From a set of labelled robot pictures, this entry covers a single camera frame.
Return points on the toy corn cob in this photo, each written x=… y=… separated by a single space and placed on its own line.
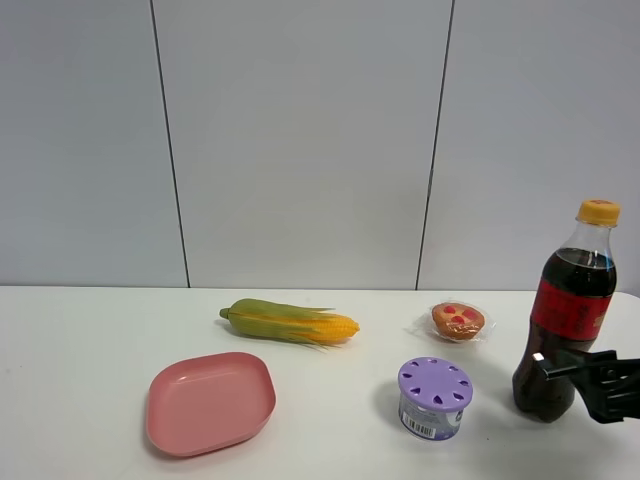
x=312 y=326

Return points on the wrapped fruit tart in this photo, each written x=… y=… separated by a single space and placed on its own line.
x=453 y=322

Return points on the cola bottle yellow cap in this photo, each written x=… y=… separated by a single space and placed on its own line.
x=573 y=296

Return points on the purple lid air freshener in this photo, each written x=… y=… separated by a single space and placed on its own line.
x=433 y=396

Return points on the pink square plate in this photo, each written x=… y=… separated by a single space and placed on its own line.
x=204 y=404

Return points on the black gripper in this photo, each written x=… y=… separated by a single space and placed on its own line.
x=608 y=386

